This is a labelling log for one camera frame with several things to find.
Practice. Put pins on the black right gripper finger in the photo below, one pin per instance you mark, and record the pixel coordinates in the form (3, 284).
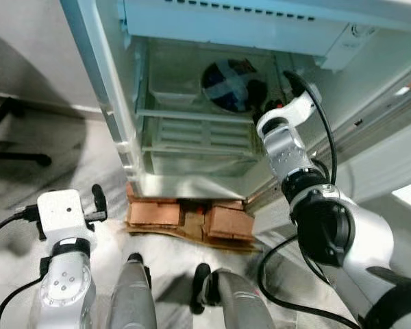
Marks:
(258, 94)

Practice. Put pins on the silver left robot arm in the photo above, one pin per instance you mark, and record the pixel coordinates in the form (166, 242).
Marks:
(65, 288)

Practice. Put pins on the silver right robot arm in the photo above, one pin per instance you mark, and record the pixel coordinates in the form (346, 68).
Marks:
(288, 154)

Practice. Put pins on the clear plastic fridge tray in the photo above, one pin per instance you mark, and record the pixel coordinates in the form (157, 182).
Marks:
(175, 86)

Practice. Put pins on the white fridge thermostat dial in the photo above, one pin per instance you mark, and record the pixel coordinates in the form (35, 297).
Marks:
(359, 31)

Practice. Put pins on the white fridge cabinet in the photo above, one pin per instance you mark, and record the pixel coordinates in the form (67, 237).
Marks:
(99, 68)

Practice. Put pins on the red brick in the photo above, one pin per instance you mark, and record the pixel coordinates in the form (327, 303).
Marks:
(229, 221)
(154, 212)

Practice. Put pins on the white freezer compartment door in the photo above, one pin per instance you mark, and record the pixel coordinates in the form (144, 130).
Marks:
(226, 34)

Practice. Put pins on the grey left robot leg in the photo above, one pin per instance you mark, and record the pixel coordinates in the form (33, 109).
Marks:
(131, 295)

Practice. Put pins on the grey robot leg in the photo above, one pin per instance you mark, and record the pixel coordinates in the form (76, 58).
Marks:
(236, 301)
(131, 295)

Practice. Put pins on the clear crisper drawer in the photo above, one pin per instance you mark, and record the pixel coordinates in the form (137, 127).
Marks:
(198, 164)

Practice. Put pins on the black office chair base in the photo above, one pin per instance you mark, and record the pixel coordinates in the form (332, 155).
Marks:
(7, 113)

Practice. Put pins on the grey right robot leg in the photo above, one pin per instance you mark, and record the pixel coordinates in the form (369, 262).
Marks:
(236, 301)

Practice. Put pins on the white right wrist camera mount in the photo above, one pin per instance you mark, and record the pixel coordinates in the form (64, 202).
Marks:
(294, 110)

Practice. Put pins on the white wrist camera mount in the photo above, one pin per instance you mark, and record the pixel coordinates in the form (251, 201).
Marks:
(65, 212)
(294, 110)

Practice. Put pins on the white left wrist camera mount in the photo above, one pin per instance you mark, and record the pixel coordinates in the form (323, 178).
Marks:
(65, 212)

